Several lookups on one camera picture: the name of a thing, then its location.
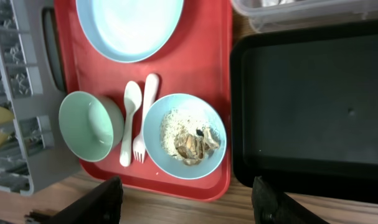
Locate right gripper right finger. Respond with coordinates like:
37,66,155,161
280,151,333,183
252,176,328,224

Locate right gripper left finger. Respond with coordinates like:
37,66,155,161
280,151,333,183
24,177,123,224

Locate green bowl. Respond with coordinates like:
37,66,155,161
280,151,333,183
59,91,125,162

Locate rice and peanut shells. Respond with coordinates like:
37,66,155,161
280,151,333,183
160,109,220,166

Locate light blue bowl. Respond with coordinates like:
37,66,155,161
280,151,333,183
142,93,227,180

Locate grey dishwasher rack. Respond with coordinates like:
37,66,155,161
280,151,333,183
0,0,79,196

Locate black tray bin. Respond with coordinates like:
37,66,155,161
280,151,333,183
230,20,378,204

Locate white plastic spoon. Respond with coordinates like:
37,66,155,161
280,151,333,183
120,81,142,167

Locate white plastic fork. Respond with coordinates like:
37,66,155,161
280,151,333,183
133,73,159,163

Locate red serving tray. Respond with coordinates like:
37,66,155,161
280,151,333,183
54,0,232,202

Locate light blue plate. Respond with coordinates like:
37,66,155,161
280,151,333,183
75,0,184,63

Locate clear plastic bin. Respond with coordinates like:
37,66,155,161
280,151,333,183
231,0,378,33

